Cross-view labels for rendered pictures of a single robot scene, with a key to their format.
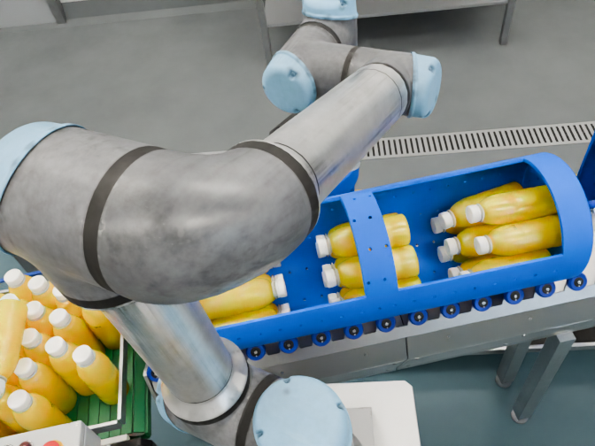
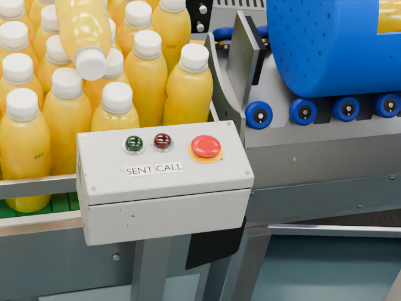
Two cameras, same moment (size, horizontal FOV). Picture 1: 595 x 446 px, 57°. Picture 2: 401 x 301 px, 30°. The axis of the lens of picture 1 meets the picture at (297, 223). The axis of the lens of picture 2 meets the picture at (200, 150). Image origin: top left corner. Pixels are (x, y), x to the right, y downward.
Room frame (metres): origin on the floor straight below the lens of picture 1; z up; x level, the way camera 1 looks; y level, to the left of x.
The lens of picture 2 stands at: (-0.21, 0.71, 1.75)
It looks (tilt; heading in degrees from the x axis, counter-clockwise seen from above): 46 degrees down; 342
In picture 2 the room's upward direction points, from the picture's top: 10 degrees clockwise
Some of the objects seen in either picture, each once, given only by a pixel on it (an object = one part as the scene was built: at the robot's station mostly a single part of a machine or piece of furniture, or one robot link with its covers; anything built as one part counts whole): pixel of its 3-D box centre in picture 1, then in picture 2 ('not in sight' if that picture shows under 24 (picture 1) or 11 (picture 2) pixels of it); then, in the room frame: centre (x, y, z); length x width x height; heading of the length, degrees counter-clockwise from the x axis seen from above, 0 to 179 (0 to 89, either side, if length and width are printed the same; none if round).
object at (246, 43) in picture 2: not in sight; (246, 60); (0.69, 0.37, 0.99); 0.10 x 0.02 x 0.12; 3
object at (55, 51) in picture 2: not in sight; (60, 47); (0.61, 0.67, 1.08); 0.04 x 0.04 x 0.02
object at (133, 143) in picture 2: not in sight; (133, 143); (0.40, 0.59, 1.11); 0.02 x 0.02 x 0.01
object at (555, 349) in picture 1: (538, 380); not in sight; (0.67, -0.68, 0.31); 0.06 x 0.06 x 0.63; 3
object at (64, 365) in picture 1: (74, 366); (142, 92); (0.62, 0.54, 0.99); 0.07 x 0.07 x 0.18
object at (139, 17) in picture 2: (58, 318); (138, 12); (0.69, 0.55, 1.08); 0.04 x 0.04 x 0.02
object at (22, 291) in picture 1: (33, 299); not in sight; (0.82, 0.68, 0.99); 0.07 x 0.07 x 0.18
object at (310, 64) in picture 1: (312, 70); not in sight; (0.62, -0.05, 1.64); 0.11 x 0.11 x 0.08; 57
